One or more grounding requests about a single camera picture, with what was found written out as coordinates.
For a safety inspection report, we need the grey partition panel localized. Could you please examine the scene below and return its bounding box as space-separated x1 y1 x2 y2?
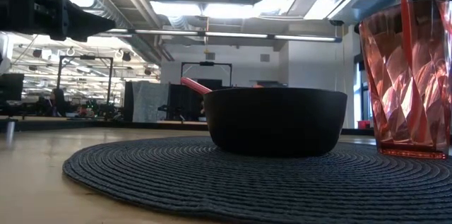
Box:
123 81 170 123

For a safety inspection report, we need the black monitor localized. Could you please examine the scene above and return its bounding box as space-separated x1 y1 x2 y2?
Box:
0 73 25 102

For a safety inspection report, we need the black bowl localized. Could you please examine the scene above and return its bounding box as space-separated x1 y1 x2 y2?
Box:
202 87 348 158

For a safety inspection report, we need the silver metal post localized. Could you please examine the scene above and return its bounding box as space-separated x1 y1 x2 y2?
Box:
4 119 17 146

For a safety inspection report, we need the round dark woven placemat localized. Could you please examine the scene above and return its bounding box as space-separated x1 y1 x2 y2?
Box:
62 135 452 224

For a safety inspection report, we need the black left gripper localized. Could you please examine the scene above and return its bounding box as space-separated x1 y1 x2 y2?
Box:
20 0 116 43

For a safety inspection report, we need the person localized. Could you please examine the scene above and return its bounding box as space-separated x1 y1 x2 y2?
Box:
49 88 68 118

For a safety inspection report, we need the long ceiling light fixture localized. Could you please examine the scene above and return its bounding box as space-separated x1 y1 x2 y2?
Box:
105 28 343 43

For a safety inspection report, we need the tall black gantry frame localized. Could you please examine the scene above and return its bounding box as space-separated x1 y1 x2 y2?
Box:
56 55 114 117

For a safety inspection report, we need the low black gantry frame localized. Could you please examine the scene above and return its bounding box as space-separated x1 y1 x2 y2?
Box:
180 61 233 87

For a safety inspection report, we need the black aluminium table frame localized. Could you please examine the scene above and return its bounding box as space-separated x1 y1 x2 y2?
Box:
0 117 377 136

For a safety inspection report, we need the pink handled metal fork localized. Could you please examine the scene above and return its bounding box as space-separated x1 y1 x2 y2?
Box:
180 76 213 95

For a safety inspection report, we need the orange faceted plastic cup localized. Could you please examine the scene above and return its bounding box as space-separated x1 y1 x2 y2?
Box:
358 0 452 160

